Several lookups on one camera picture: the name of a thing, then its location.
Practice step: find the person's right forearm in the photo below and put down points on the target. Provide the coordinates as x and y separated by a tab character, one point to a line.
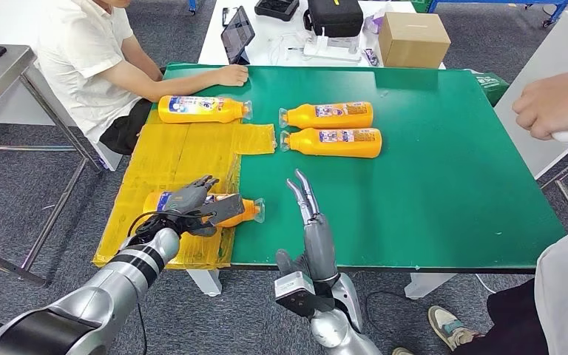
186	83

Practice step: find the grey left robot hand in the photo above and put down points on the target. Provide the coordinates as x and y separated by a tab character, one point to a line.
186	198

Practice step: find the blue metal rack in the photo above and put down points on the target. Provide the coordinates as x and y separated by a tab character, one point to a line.
562	7

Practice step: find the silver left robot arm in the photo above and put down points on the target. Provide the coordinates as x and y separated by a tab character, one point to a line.
93	299

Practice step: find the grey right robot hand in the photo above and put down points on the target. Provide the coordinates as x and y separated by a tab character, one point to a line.
320	250

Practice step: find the purple tissue pack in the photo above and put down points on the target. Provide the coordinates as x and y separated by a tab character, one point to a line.
373	23

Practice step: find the black carrying case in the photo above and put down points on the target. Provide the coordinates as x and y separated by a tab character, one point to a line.
335	17

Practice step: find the grey metal table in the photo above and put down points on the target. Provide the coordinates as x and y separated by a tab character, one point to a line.
4	83

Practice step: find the person's hand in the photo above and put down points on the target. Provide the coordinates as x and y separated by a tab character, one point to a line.
558	105

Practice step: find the person's right hand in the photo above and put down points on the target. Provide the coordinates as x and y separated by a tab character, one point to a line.
232	75

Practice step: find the white power strip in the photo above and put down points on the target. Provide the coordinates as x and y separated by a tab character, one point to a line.
328	51

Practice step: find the black tablet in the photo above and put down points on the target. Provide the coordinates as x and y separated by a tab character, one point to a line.
237	34

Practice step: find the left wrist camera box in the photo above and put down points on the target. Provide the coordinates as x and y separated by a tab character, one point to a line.
225	208

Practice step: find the black plastic tray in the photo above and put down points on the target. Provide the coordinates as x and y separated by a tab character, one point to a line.
276	7

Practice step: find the orange detergent bottle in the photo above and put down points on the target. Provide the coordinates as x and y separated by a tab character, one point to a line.
200	110
252	210
330	116
335	143

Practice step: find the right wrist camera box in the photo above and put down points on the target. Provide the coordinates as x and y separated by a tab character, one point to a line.
296	294

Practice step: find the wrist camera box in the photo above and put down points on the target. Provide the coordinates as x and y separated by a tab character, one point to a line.
296	294
225	208

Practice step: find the brown cardboard box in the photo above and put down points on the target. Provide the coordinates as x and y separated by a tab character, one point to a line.
414	41

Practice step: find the green plastic crate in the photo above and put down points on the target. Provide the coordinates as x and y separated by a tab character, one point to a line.
418	6

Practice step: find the white table leg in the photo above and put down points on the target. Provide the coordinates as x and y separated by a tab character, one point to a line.
423	285
205	283

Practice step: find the white table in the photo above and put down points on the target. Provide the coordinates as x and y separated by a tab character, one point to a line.
264	29

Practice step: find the small yellow plastic bag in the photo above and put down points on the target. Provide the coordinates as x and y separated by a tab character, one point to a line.
255	139

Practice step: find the large yellow wrapped flat sheet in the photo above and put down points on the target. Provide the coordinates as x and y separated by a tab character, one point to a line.
176	157

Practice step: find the white stool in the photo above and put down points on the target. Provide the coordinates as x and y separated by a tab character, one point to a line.
111	162

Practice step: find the small purple packet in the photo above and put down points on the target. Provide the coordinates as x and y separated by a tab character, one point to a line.
370	57

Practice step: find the green bag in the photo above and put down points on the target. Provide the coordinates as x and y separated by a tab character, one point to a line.
490	86

